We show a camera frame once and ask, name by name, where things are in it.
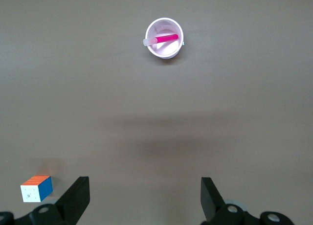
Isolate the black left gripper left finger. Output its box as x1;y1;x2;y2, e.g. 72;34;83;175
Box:
28;176;90;225

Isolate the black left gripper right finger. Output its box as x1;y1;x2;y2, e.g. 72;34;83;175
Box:
200;177;256;225

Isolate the pink marker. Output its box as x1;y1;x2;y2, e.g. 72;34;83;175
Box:
142;33;179;47

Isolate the colourful puzzle cube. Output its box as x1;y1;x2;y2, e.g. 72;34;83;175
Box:
20;175;53;203

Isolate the translucent pink plastic cup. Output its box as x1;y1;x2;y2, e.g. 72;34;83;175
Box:
144;17;184;60

